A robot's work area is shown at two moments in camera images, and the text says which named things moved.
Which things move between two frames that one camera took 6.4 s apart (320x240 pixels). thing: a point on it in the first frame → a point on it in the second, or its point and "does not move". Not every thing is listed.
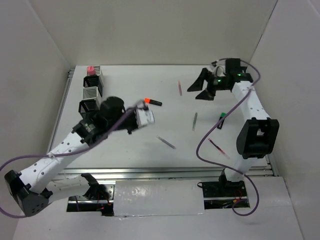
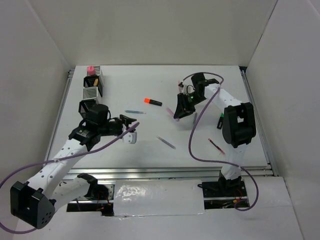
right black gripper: x=205 y=95 → x=183 y=108
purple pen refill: x=165 y=142 does not move
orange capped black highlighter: x=148 y=101 does not move
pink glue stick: x=91 y=70 does not move
